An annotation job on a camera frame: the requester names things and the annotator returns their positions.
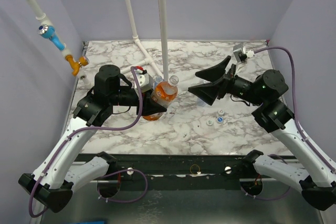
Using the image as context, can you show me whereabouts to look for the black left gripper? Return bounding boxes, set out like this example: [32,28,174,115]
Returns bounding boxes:
[110,88,167,116]

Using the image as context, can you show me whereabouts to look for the orange tea bottle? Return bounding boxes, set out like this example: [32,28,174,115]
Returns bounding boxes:
[151,75,179,108]

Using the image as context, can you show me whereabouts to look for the blue white Pocari cap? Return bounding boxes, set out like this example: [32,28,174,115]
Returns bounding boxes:
[216,116,224,123]

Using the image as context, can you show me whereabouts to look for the blue label Pocari bottle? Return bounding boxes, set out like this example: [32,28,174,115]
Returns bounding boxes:
[153,76,163,89]

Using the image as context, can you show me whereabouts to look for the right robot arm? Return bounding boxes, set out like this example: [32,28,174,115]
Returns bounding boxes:
[188,56,335,211]

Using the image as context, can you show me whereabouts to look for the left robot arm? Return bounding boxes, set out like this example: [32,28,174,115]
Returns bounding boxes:
[18,65,166,218]

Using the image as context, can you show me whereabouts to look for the yellow plastic faucet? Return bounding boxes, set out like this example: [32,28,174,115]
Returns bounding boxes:
[65,55,89,76]

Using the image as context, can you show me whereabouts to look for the white vertical pole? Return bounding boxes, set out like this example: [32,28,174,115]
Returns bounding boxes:
[158,0,169,80]

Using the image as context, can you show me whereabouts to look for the blue plastic faucet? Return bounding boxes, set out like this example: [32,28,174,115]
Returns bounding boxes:
[38,24,65,51]

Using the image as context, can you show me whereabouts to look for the blue object at bottom edge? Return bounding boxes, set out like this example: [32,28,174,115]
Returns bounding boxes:
[87,220,106,224]

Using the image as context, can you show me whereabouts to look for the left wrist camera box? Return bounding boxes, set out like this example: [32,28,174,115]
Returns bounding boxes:
[136,73,154,93]

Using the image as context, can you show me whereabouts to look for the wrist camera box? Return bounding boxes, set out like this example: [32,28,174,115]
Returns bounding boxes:
[233,43,255,63]
[136,73,154,93]

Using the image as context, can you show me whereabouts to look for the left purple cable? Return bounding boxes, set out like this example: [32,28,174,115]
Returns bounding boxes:
[28,66,148,218]

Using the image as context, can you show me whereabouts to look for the purple cable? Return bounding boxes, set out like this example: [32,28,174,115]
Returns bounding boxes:
[28,66,148,218]
[240,46,336,201]

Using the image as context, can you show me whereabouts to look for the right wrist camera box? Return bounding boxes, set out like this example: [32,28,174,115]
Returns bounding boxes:
[233,43,255,63]

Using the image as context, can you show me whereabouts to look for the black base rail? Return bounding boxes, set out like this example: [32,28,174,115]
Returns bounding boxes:
[108,154,259,191]

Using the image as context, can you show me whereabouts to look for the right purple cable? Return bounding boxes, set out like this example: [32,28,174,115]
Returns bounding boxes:
[240,46,336,201]

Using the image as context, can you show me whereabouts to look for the white PVC pipe frame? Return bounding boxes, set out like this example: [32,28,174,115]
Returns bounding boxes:
[6,0,165,90]

